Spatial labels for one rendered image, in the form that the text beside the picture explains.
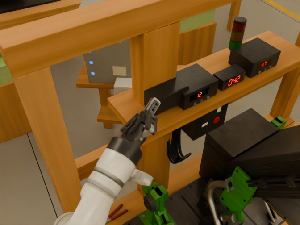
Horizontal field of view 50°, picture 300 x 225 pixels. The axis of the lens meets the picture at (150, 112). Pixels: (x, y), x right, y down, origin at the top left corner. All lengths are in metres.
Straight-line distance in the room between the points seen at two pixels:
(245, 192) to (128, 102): 0.60
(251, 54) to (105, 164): 0.89
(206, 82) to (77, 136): 2.18
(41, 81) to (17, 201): 2.10
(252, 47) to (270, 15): 3.95
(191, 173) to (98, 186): 1.21
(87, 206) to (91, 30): 0.47
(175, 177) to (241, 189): 0.49
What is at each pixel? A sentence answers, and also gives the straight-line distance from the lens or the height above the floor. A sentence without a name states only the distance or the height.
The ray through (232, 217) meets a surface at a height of 1.10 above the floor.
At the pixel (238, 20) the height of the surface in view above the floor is 1.74.
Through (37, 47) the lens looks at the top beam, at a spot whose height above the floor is 1.91.
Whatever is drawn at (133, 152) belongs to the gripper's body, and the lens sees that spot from 0.66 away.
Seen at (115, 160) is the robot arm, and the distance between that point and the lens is 0.65.
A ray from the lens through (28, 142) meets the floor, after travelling 3.31.
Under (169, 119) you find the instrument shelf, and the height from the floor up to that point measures 1.54.
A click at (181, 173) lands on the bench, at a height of 0.88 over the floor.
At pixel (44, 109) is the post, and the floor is 1.72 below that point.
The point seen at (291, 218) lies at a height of 1.13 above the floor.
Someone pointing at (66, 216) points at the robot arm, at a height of 1.79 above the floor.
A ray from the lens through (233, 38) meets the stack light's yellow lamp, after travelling 1.38.
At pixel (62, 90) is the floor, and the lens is 3.76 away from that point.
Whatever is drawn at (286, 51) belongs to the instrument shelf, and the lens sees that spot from 1.60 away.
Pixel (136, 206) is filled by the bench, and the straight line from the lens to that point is 1.70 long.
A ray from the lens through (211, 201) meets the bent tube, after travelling 1.53.
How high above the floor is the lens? 2.36
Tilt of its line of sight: 44 degrees down
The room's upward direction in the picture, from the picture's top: straight up
